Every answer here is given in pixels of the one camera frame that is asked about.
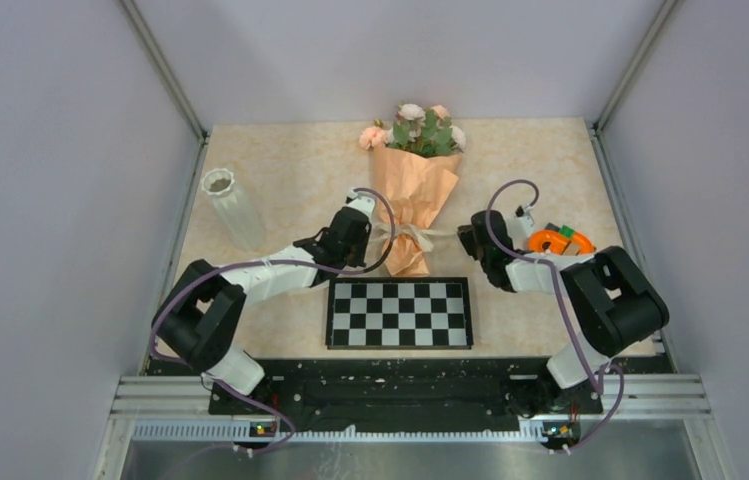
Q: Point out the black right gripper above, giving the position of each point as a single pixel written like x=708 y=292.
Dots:
x=467 y=235

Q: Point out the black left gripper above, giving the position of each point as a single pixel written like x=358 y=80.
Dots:
x=358 y=259

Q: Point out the flower bouquet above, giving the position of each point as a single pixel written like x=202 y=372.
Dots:
x=414 y=165

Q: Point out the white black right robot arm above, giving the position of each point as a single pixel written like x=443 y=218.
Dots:
x=606 y=301

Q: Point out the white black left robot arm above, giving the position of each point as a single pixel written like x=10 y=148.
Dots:
x=199 y=317

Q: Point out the black white checkerboard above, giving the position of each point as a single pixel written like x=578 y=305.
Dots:
x=385 y=313

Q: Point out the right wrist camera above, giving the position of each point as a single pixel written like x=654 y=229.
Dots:
x=521 y=226

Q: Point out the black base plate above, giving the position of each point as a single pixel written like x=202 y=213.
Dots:
x=422 y=395

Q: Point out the aluminium front rail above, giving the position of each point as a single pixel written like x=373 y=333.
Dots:
x=184 y=408

